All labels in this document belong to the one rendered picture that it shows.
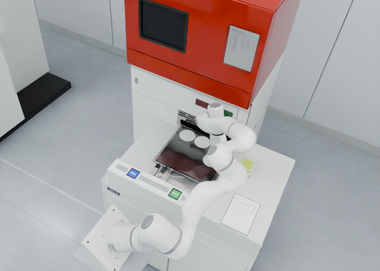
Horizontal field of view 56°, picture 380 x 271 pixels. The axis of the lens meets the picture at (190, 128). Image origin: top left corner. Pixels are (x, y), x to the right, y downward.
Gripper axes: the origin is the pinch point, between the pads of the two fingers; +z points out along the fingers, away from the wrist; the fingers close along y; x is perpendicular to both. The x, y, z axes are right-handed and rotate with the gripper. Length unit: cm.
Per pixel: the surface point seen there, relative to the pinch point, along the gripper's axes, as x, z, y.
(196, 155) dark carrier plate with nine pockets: -4.9, 5.1, -16.5
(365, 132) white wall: 196, 78, -15
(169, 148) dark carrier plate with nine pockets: -15.4, 0.5, -29.2
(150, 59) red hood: -7, -50, -47
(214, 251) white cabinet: -27, 40, 21
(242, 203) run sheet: -9.8, 13.3, 26.9
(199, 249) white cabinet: -31, 44, 11
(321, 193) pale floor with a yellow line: 117, 103, -8
